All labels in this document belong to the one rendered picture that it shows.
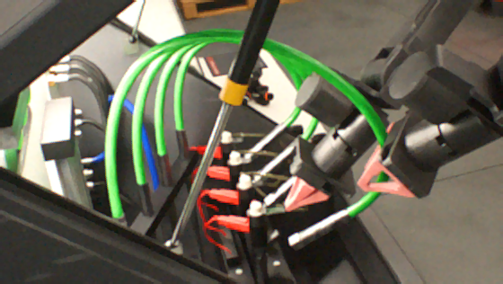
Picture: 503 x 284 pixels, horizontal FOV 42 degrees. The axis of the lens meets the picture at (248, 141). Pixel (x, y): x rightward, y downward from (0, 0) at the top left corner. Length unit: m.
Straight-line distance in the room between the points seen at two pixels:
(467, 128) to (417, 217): 2.20
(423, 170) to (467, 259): 1.95
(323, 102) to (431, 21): 0.19
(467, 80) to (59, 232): 0.42
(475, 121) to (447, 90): 0.05
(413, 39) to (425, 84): 0.25
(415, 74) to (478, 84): 0.06
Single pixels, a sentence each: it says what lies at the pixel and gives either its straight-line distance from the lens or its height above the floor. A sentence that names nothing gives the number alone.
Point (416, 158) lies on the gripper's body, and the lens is 0.78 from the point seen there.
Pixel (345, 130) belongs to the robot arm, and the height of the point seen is 1.26.
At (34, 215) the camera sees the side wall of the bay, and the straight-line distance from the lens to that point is 0.55.
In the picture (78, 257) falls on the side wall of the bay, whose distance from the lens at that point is 0.57.
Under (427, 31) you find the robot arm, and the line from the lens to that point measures 0.95.
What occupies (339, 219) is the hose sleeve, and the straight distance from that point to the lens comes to 0.88.
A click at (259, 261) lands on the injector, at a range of 1.04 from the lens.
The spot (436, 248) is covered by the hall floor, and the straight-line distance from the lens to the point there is 2.77.
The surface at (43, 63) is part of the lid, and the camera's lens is 0.47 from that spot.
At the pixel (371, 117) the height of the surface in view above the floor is 1.32.
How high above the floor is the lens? 1.68
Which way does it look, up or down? 28 degrees down
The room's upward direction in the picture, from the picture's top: 6 degrees counter-clockwise
